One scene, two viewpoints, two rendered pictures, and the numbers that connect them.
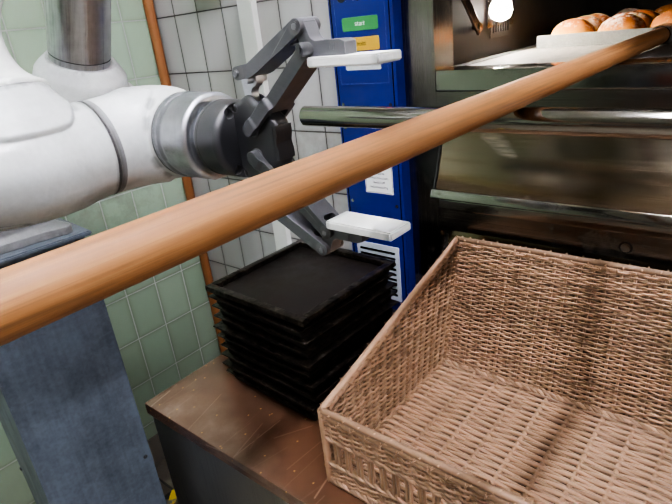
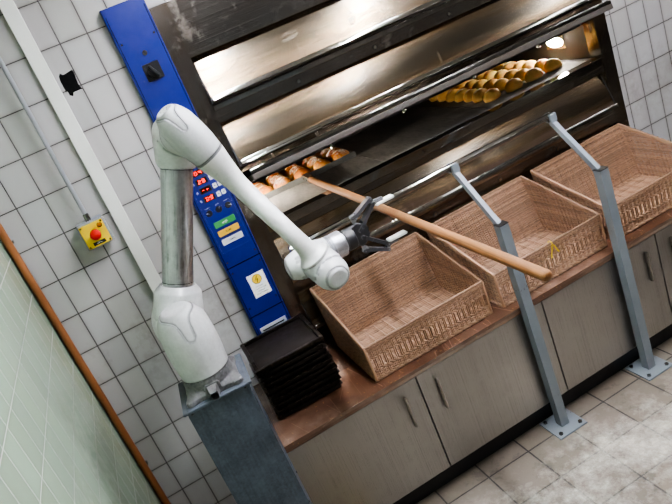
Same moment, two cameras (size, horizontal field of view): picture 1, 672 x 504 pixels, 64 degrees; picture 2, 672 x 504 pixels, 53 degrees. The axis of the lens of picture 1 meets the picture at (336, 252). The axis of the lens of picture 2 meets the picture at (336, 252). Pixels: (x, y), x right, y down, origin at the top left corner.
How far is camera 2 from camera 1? 2.03 m
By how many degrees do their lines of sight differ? 52
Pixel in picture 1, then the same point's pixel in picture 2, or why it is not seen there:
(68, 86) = (196, 293)
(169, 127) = (339, 243)
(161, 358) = not seen: outside the picture
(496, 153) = not seen: hidden behind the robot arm
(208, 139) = (354, 238)
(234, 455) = (340, 412)
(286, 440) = (344, 396)
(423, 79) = (261, 231)
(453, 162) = not seen: hidden behind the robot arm
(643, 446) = (421, 304)
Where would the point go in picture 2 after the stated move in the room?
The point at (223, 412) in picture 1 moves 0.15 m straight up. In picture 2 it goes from (307, 420) to (291, 388)
